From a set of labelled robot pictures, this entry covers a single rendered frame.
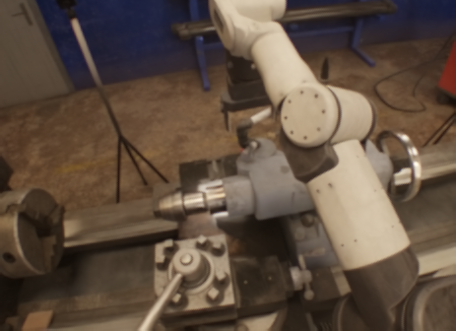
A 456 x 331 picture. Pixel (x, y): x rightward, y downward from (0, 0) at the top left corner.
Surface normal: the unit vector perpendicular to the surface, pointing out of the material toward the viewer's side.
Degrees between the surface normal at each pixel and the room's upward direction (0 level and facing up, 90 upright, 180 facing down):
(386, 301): 46
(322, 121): 61
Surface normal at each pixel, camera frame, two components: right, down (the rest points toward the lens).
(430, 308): 0.29, -0.42
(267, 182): -0.09, -0.71
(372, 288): -0.68, 0.00
